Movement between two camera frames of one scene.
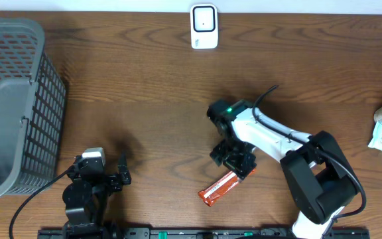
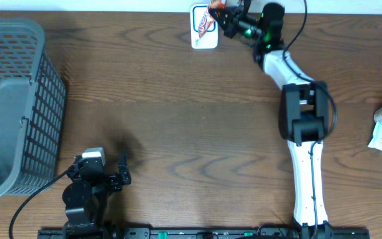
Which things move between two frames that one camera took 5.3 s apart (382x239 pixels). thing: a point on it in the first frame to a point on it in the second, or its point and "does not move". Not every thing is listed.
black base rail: (198, 233) does not move
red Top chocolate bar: (217, 188) to (209, 19)
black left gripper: (115, 184) does not move
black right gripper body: (233, 157) to (249, 22)
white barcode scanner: (204, 26) does not move
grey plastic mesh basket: (22, 101) does not move
